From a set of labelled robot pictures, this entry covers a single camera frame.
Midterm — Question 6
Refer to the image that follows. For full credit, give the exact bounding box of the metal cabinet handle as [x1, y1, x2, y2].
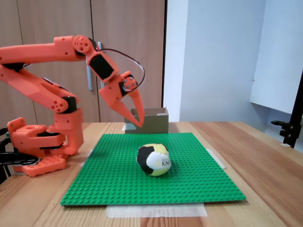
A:
[97, 42, 106, 89]
[86, 64, 93, 91]

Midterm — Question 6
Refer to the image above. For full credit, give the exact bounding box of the brown wooden cabinet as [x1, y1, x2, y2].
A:
[0, 0, 166, 123]

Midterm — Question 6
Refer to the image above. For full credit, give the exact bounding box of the black camera stand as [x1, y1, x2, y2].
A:
[271, 70, 303, 149]

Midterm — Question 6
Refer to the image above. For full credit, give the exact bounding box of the green studded baseplate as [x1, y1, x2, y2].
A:
[59, 132, 247, 206]

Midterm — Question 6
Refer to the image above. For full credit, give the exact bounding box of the wide clear tape strip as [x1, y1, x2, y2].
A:
[106, 202, 208, 218]

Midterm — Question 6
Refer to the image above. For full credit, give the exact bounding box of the white wall panel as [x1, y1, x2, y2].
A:
[250, 0, 303, 115]

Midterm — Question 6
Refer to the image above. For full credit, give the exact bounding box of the black yellow white ball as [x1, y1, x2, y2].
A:
[136, 143, 170, 177]

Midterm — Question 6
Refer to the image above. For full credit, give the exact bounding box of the thin gripper servo cable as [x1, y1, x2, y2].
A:
[96, 48, 145, 90]

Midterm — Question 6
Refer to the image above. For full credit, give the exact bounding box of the open cardboard box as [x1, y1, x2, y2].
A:
[125, 106, 169, 134]

